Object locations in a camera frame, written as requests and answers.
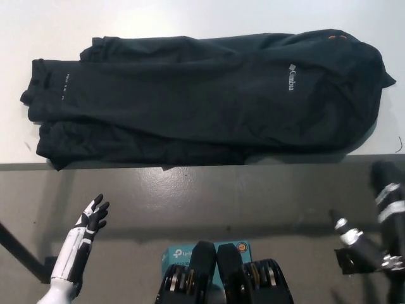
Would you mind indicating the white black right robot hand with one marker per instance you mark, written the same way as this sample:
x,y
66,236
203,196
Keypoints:
x,y
392,206

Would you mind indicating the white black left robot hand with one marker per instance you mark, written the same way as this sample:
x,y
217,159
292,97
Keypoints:
x,y
79,240

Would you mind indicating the black Columbia jacket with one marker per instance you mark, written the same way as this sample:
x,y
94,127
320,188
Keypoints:
x,y
202,104

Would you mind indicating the teal tp-link box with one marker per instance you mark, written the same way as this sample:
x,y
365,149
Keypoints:
x,y
178,255

